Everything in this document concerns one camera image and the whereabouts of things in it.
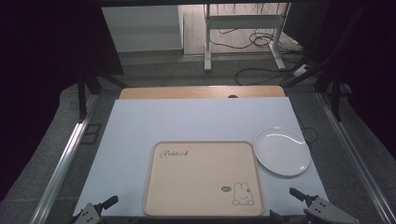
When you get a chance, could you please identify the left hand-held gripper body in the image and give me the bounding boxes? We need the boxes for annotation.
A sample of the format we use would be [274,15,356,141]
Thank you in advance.
[72,202,104,224]

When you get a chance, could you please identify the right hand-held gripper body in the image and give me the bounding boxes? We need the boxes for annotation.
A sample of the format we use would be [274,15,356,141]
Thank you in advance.
[303,195,361,224]

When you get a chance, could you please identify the white round plate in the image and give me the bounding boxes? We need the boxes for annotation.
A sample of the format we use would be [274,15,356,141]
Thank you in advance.
[253,126,312,177]

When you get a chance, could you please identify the black floor plate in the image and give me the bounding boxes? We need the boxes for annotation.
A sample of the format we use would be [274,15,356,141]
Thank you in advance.
[80,122,103,146]

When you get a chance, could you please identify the beige rabbit print tray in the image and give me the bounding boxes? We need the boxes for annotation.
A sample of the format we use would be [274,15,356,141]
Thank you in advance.
[142,140,265,217]

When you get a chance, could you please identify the white table mat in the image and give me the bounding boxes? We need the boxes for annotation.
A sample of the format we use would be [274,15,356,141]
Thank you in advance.
[73,98,330,217]

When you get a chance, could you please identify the black stand legs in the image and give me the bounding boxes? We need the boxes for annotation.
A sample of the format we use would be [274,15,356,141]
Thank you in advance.
[76,69,129,122]
[279,55,345,123]

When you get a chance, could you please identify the white power strip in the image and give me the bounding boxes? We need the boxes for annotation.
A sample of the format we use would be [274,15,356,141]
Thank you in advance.
[292,63,310,78]

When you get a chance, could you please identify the wooden table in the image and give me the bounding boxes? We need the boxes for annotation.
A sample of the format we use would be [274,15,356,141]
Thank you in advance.
[119,85,287,101]

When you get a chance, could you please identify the black curtain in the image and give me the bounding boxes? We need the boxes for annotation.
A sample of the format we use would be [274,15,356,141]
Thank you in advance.
[282,0,396,161]
[0,0,125,202]

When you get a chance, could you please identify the white cabinet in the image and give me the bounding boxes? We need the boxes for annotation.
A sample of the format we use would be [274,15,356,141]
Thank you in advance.
[101,5,185,54]

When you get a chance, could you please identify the aluminium frame rail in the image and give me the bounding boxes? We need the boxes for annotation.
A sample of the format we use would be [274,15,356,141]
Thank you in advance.
[315,91,396,224]
[28,92,100,224]

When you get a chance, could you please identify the thin black cable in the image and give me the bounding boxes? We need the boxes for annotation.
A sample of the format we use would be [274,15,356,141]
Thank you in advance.
[298,118,319,147]

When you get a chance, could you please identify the black floor cable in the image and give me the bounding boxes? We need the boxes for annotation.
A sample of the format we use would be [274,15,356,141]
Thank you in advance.
[233,65,302,87]

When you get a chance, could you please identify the tangle of black cables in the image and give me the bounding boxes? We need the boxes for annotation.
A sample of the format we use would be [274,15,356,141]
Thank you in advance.
[207,27,304,54]

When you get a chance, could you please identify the white metal desk frame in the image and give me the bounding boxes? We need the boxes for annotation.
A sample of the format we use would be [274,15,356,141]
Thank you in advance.
[203,3,292,73]

